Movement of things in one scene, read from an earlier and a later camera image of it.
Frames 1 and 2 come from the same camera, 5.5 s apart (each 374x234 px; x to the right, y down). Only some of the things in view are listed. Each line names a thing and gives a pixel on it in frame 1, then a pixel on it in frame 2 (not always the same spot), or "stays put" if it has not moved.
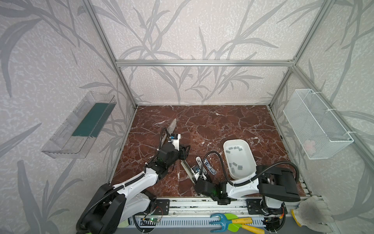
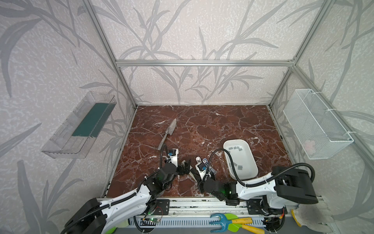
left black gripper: x=181 y=151 to x=181 y=168
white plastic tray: x=241 y=163 stays put
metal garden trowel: x=170 y=130 stays put
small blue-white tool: x=210 y=166 stays put
